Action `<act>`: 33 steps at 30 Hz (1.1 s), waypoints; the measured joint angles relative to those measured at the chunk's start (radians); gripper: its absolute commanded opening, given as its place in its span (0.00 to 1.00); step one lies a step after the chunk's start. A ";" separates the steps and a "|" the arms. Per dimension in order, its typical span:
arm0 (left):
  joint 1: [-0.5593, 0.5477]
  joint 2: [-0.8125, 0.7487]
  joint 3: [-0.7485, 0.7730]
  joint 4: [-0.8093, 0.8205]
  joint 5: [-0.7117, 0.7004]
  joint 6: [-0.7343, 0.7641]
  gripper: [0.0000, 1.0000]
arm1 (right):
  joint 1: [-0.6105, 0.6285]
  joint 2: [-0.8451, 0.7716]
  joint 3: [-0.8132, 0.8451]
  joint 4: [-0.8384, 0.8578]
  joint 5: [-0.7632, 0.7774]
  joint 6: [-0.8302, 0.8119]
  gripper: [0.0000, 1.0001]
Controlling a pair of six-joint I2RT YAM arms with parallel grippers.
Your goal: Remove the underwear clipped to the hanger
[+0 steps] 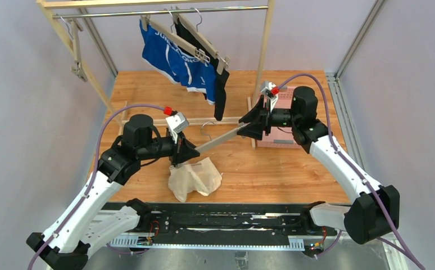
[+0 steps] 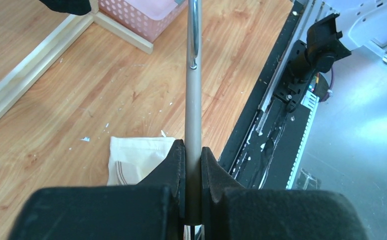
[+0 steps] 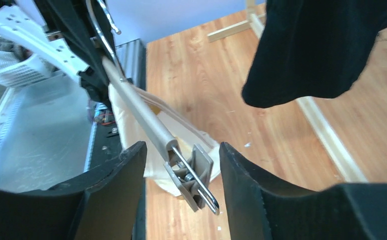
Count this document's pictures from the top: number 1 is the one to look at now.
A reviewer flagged beige clip hanger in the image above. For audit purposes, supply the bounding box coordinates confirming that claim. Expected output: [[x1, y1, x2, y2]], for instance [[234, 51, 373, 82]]
[[195, 121, 248, 154]]

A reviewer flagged beige underwear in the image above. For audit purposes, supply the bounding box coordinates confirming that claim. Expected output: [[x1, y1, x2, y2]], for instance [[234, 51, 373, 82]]
[[168, 157, 222, 203]]

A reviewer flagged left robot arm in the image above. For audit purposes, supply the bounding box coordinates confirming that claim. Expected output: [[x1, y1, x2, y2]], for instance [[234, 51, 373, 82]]
[[26, 111, 200, 269]]

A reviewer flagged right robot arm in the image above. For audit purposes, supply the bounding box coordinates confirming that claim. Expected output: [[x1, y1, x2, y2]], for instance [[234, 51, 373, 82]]
[[237, 86, 400, 244]]

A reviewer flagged black underwear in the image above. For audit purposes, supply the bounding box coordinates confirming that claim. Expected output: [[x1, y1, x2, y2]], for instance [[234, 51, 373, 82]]
[[174, 18, 229, 121]]

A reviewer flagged hanger holding black underwear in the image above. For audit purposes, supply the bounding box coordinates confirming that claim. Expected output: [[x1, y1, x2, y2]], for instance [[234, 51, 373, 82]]
[[173, 6, 230, 74]]

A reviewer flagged blue underwear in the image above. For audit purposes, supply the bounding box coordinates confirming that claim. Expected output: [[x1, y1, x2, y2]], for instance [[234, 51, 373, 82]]
[[139, 21, 216, 105]]

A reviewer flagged hanger holding blue underwear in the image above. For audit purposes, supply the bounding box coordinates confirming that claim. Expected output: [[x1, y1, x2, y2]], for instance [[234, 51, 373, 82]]
[[141, 15, 210, 63]]

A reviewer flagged empty hanger on rack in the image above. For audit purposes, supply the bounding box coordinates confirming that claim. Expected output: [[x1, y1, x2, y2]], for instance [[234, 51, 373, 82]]
[[60, 16, 88, 82]]

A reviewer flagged pink plastic basket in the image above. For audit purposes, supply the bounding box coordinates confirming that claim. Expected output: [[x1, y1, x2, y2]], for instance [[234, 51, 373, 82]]
[[255, 85, 302, 149]]

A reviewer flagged wooden clothes rack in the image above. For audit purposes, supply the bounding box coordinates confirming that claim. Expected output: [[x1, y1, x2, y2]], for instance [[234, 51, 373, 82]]
[[36, 0, 277, 150]]

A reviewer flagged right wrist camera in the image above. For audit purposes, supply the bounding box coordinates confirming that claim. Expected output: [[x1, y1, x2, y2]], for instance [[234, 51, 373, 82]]
[[260, 81, 280, 113]]

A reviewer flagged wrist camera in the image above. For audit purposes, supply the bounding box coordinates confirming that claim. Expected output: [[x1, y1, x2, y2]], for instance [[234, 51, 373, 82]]
[[165, 112, 189, 143], [260, 81, 280, 113]]

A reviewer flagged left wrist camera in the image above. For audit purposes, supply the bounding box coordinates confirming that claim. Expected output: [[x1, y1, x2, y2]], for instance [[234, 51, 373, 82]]
[[165, 112, 189, 143]]

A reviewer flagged aluminium frame post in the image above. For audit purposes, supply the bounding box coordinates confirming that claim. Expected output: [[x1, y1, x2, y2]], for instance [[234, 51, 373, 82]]
[[334, 0, 387, 79]]

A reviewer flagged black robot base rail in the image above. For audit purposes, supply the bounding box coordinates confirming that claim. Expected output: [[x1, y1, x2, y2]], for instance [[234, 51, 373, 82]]
[[102, 201, 337, 258]]

